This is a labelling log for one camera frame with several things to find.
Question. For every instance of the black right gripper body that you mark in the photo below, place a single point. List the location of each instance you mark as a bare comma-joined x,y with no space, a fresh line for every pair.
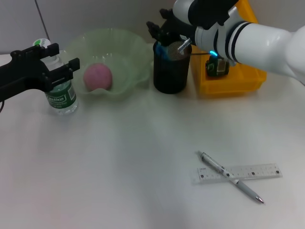
178,27

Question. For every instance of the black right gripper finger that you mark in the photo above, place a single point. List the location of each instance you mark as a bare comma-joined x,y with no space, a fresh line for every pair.
157,32
166,13

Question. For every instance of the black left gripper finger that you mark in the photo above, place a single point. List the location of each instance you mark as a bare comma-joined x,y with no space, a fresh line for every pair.
63,74
50,50

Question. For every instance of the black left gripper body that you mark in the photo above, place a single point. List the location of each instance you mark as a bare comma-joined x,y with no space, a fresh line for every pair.
21,76

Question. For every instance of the blue scissors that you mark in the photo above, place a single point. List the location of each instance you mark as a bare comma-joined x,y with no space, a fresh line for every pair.
160,51

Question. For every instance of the clear green-label water bottle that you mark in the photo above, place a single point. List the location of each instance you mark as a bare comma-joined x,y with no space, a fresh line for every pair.
62,100

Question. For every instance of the pink peach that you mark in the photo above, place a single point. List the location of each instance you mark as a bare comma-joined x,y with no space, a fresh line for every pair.
97,76

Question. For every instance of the green plastic wrapper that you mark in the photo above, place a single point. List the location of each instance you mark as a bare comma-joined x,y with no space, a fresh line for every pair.
218,66

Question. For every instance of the transparent plastic ruler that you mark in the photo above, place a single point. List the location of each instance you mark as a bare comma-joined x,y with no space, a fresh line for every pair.
262,173

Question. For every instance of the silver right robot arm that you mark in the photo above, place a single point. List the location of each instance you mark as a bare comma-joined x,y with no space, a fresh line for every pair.
262,45

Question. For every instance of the translucent green fruit plate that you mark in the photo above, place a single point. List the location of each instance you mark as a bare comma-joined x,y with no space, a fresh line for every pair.
124,55

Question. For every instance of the black mesh pen holder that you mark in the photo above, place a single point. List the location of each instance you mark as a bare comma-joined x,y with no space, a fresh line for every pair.
170,74

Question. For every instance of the grey clear pen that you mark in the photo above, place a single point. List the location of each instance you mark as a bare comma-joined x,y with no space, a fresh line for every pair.
245,188

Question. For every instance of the yellow plastic bin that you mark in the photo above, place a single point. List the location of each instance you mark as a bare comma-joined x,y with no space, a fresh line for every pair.
226,83

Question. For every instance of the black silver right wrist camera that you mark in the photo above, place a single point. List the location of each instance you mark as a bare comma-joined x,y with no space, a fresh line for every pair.
207,12

